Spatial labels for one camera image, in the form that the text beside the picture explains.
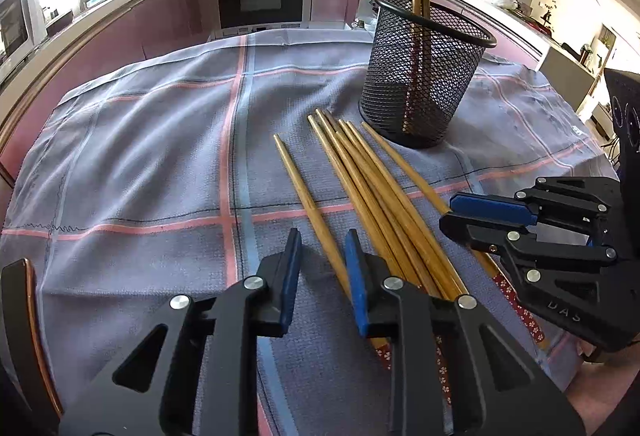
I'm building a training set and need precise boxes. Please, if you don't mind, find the white microwave oven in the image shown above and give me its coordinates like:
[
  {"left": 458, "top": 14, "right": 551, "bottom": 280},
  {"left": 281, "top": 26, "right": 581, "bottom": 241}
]
[{"left": 0, "top": 0, "right": 48, "bottom": 70}]

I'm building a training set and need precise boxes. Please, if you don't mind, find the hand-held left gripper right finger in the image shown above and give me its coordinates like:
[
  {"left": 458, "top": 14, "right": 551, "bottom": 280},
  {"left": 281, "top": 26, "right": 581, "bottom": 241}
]
[{"left": 344, "top": 229, "right": 586, "bottom": 436}]

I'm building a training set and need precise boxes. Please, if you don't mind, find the black mesh utensil holder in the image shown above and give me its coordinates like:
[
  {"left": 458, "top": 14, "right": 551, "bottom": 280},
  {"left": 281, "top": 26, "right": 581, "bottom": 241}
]
[{"left": 359, "top": 0, "right": 498, "bottom": 149}]

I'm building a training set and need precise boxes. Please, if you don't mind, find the bundle of wooden chopsticks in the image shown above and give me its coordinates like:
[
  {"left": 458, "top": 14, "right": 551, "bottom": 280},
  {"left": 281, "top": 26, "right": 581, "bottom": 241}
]
[{"left": 306, "top": 109, "right": 551, "bottom": 404}]

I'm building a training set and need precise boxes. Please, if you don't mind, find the wooden chair back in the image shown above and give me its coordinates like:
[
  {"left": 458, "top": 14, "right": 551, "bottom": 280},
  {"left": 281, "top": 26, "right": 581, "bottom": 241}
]
[{"left": 0, "top": 259, "right": 63, "bottom": 422}]

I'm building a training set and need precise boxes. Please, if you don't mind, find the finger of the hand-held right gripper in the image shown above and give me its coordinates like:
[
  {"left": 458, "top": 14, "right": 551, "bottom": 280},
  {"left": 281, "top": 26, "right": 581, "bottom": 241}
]
[
  {"left": 449, "top": 176, "right": 623, "bottom": 239},
  {"left": 439, "top": 212, "right": 623, "bottom": 314}
]

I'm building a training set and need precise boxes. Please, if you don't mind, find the grey plaid cloth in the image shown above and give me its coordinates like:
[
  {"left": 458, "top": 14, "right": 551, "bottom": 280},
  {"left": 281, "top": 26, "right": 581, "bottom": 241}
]
[{"left": 0, "top": 27, "right": 618, "bottom": 436}]

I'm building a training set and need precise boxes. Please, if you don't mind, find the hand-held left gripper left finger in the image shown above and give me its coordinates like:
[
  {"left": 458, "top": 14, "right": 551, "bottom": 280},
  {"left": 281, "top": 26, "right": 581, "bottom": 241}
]
[{"left": 59, "top": 227, "right": 304, "bottom": 436}]

